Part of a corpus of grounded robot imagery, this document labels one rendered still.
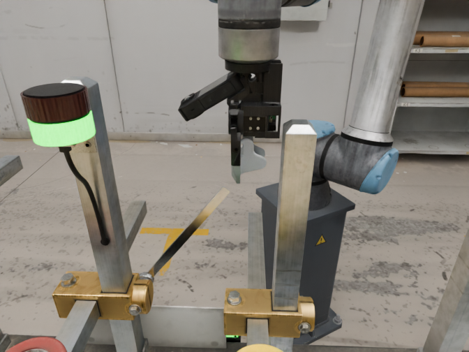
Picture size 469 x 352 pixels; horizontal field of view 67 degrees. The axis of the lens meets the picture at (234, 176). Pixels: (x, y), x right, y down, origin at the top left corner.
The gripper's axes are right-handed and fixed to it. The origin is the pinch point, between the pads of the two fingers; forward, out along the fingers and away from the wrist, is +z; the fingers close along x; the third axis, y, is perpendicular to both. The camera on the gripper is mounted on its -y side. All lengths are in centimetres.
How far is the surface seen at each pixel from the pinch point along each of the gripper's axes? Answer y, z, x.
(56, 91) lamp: -16.8, -20.8, -22.0
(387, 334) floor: 63, 97, 44
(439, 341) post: 31.9, 18.6, -18.8
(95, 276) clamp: -21.2, 9.7, -15.1
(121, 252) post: -15.5, 3.0, -17.3
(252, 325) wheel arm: 2.9, 13.3, -20.6
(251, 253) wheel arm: 3.2, 13.3, -5.1
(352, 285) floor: 56, 97, 71
